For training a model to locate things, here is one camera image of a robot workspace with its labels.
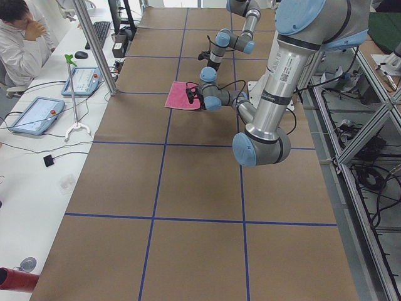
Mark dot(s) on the black keyboard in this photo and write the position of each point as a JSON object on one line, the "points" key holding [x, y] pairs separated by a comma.
{"points": [[101, 29]]}

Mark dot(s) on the small black square pad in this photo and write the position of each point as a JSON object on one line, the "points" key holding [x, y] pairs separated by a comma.
{"points": [[48, 160]]}

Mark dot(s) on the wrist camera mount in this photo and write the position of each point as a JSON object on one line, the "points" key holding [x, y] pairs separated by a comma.
{"points": [[191, 90], [204, 55]]}

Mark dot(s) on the seated person in white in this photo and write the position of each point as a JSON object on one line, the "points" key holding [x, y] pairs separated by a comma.
{"points": [[26, 44]]}

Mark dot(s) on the black computer mouse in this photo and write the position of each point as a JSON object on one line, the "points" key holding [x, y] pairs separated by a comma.
{"points": [[81, 55]]}

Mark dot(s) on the red cylinder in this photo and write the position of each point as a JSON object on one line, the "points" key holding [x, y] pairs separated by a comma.
{"points": [[17, 281]]}

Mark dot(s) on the far blue teach pendant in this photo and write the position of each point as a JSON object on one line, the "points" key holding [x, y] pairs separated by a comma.
{"points": [[85, 80]]}

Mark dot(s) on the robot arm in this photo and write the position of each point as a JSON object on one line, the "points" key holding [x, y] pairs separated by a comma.
{"points": [[303, 28], [244, 42]]}

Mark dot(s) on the blue teach pendant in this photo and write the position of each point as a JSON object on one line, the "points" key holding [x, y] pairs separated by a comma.
{"points": [[38, 116], [85, 80]]}

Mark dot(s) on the near blue teach pendant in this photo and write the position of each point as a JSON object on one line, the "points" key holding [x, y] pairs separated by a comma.
{"points": [[38, 116]]}

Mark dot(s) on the black box with label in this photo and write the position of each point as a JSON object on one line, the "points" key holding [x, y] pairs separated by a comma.
{"points": [[120, 45]]}

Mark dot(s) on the round metal disc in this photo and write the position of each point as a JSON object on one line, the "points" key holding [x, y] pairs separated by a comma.
{"points": [[27, 265]]}

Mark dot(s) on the aluminium frame rack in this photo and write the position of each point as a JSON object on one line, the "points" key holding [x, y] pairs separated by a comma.
{"points": [[353, 104]]}

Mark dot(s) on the pink square towel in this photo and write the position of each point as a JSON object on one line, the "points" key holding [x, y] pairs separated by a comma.
{"points": [[177, 97]]}

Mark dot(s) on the aluminium frame post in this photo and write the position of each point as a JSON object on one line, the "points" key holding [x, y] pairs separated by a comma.
{"points": [[92, 39]]}

